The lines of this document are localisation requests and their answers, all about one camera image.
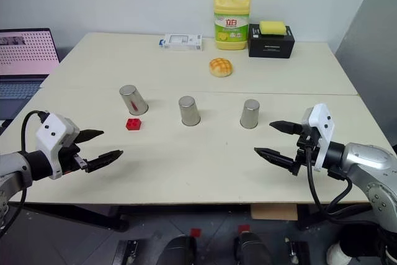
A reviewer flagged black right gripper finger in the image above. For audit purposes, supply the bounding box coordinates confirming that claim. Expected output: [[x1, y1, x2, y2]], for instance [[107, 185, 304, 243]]
[[269, 120, 304, 137], [253, 146, 295, 170]]

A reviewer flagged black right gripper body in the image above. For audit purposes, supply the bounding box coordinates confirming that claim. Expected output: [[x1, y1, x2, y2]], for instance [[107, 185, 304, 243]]
[[290, 128, 321, 176]]

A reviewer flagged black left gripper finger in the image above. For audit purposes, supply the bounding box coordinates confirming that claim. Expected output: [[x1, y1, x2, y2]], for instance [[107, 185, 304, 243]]
[[76, 128, 105, 146], [84, 149, 124, 174]]

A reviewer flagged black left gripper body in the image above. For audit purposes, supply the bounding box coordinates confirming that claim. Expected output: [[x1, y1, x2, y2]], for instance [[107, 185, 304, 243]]
[[58, 142, 89, 175]]

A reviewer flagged steel cup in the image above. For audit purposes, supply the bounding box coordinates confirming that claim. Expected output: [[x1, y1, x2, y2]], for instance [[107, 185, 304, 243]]
[[239, 99, 261, 129], [178, 96, 202, 127], [118, 84, 149, 116]]

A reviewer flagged red toy building block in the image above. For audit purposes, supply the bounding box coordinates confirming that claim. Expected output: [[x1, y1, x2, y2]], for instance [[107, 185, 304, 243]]
[[125, 117, 146, 132]]

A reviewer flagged brown cardboard piece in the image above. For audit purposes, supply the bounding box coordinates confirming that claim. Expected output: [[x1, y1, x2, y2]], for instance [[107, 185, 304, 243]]
[[250, 204, 299, 221]]

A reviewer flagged black cardboard box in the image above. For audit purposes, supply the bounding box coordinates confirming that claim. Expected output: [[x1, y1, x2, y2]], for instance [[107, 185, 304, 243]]
[[248, 23, 297, 59]]

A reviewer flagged golden pineapple bun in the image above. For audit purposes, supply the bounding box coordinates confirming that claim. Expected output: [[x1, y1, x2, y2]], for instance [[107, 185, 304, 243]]
[[208, 57, 235, 78]]

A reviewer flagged dark rounded shape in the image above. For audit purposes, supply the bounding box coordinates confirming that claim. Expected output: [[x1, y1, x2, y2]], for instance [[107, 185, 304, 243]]
[[160, 235, 198, 265], [233, 230, 274, 265]]

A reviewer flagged yellow sponge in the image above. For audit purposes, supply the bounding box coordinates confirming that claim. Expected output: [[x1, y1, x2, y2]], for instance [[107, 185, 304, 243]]
[[259, 20, 287, 37]]

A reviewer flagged grey laptop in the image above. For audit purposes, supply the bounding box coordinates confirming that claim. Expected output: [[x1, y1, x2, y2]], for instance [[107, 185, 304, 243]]
[[0, 27, 61, 129]]

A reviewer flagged white round object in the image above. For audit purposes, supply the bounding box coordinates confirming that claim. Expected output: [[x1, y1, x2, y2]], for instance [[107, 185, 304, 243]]
[[326, 240, 355, 265]]

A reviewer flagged yellow detergent pump bottle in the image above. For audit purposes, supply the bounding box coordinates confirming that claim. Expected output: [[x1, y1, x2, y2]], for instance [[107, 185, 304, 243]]
[[207, 0, 251, 52]]

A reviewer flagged grey partition panel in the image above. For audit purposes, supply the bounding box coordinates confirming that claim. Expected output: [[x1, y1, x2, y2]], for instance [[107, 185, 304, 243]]
[[334, 0, 397, 150]]

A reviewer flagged white flat carton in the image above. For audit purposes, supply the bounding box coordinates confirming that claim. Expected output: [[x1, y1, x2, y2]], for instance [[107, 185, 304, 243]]
[[159, 32, 204, 52]]

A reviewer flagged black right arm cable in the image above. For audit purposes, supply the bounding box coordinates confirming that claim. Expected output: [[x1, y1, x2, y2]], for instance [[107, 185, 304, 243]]
[[305, 146, 373, 225]]

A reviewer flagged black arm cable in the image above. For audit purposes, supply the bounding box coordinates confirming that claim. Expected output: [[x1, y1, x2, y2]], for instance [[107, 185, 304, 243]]
[[0, 110, 50, 236], [305, 146, 373, 225]]

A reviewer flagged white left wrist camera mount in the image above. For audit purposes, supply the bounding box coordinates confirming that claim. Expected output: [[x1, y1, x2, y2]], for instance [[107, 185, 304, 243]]
[[35, 113, 81, 181]]

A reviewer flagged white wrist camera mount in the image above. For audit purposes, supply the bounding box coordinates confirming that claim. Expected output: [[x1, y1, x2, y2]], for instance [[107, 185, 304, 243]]
[[35, 113, 81, 181], [302, 102, 337, 173]]

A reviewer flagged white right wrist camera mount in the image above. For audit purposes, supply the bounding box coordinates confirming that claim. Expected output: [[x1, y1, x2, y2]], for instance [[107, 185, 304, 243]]
[[302, 102, 337, 173]]

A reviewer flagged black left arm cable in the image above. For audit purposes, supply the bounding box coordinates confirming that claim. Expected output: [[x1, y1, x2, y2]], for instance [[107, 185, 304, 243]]
[[0, 110, 50, 236]]

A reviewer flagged black table frame bar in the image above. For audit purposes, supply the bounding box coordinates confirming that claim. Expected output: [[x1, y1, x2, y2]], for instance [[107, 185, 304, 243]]
[[8, 204, 130, 233]]

